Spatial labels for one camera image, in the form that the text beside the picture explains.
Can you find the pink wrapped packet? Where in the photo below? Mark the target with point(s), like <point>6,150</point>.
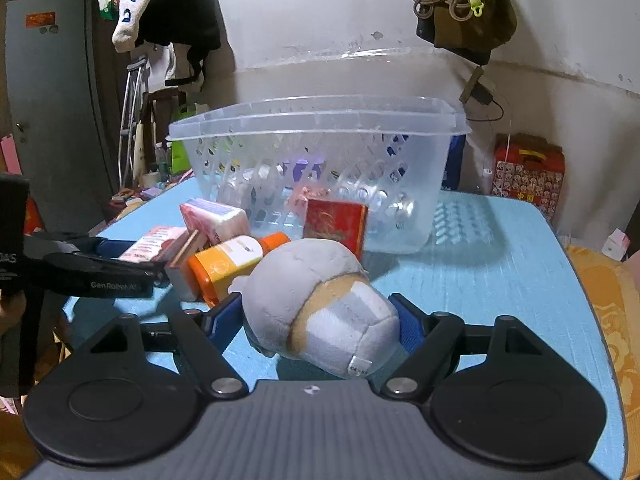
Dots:
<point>215,217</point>

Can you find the brown grey small box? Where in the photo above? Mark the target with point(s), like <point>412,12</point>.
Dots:
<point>182,265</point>

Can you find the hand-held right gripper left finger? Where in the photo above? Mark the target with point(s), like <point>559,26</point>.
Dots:
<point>226,319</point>

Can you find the metal crutch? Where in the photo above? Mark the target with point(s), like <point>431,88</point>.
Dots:
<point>131,110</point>

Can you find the grey door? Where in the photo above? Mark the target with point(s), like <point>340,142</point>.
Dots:
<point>55,120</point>

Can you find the grey plush toy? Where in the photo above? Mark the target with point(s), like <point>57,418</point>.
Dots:
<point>320,310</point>

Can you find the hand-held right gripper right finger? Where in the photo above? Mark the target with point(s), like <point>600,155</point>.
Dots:
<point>409,329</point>

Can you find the blue box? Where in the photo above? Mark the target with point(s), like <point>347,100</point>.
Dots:
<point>454,160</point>

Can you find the green bag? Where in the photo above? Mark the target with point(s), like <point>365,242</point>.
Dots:
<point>181,152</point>

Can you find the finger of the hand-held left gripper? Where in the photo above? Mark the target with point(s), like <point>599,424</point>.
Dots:
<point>107,280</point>
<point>85,246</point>

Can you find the pink flat box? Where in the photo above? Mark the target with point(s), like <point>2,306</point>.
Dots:
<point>152,242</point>

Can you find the clear plastic basket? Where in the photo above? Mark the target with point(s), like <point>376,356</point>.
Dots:
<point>330,150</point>

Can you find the olive hanging bag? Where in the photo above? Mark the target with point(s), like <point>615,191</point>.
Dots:
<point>465,32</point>

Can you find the black hanging garment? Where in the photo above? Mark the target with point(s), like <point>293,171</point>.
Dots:
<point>175,25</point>

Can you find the purple packet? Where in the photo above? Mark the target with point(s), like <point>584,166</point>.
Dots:
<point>302,169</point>

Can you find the person's left hand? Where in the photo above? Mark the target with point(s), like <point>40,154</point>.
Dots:
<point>11,313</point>

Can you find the red patterned gift box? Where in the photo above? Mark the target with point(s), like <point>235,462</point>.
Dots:
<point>527,175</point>

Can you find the small white box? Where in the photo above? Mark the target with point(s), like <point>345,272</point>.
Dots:
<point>616,244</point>

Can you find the orange bottle white label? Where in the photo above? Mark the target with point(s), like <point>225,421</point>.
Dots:
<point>227,265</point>

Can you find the yellow patterned blanket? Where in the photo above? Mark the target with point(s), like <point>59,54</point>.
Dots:
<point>612,320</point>

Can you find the red door sticker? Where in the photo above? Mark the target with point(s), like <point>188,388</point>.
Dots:
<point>41,19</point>

